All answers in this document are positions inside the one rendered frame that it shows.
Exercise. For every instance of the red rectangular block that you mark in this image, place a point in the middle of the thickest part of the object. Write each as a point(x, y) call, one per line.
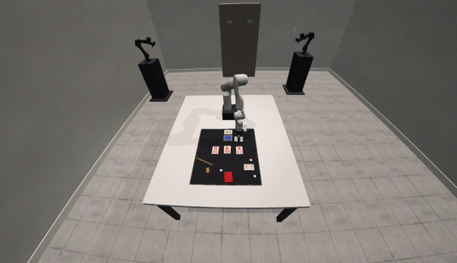
point(228, 177)

